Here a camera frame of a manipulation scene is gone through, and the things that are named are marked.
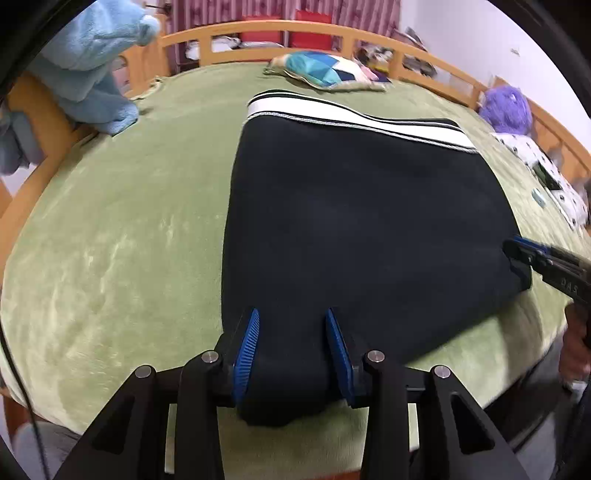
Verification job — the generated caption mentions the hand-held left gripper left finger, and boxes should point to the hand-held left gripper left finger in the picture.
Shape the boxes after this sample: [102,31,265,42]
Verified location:
[53,308,260,480]

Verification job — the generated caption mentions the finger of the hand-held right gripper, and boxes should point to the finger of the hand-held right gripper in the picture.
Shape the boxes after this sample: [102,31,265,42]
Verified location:
[509,258,533,292]
[502,235,551,267]

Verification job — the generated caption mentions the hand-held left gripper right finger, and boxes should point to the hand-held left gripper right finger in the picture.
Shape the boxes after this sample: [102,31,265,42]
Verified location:
[325,308,530,480]

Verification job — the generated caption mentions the black pants with white stripes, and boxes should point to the black pants with white stripes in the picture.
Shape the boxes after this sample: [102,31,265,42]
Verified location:
[221,90,534,428]

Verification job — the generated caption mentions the person's right forearm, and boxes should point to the person's right forearm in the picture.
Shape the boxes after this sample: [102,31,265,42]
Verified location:
[551,378,591,480]

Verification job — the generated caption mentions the person's right hand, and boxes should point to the person's right hand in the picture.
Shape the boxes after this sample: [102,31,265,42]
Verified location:
[558,305,591,394]

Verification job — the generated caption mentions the white patterned quilt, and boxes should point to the white patterned quilt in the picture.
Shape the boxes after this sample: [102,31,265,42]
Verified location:
[492,130,590,230]

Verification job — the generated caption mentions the dark flat object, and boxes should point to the dark flat object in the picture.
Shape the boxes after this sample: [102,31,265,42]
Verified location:
[533,159,563,193]

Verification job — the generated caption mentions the person's right leg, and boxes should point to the person's right leg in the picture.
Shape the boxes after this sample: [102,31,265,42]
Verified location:
[480,355,573,459]

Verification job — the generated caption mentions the person's leg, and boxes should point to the person's leg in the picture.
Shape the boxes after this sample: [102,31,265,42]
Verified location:
[480,355,573,459]
[11,422,82,480]

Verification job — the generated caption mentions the purple plush toy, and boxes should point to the purple plush toy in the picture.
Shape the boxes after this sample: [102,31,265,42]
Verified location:
[478,85,533,136]

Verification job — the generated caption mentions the green fleece blanket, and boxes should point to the green fleece blanket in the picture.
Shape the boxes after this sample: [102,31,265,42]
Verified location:
[0,62,591,476]

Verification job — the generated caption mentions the person's left leg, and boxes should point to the person's left leg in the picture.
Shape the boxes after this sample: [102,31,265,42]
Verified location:
[11,422,82,480]

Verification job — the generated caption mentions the colourful patchwork pillow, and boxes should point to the colourful patchwork pillow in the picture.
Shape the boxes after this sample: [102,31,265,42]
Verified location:
[264,51,394,92]

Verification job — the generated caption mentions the pink curtain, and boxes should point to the pink curtain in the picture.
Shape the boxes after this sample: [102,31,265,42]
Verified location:
[164,0,402,51]

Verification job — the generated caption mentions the red chair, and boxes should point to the red chair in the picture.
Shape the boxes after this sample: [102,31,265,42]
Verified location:
[239,16,283,46]
[290,9,334,49]

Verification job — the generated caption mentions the light blue fleece blanket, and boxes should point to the light blue fleece blanket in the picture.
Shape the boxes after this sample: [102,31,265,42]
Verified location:
[0,0,161,176]

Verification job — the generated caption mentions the black cable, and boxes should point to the black cable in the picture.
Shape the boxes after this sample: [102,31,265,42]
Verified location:
[0,318,52,480]

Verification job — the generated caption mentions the wooden bed frame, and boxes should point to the wooden bed frame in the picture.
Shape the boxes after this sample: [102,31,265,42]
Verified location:
[0,14,591,259]

